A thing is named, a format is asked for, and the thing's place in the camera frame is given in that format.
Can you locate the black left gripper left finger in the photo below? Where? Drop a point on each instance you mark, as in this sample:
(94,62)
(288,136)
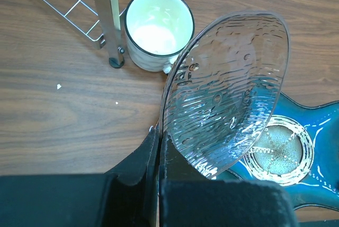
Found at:
(132,192)

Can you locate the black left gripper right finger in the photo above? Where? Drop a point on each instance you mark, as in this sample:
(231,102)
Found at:
(174,166)

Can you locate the clear glass textured dish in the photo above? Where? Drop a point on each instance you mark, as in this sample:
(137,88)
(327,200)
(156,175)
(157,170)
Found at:
(223,89)

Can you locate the dark blue square plate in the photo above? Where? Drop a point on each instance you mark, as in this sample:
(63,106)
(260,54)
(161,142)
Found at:
(297,150)

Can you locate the cream mug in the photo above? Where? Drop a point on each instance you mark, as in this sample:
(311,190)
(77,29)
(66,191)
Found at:
(157,31)

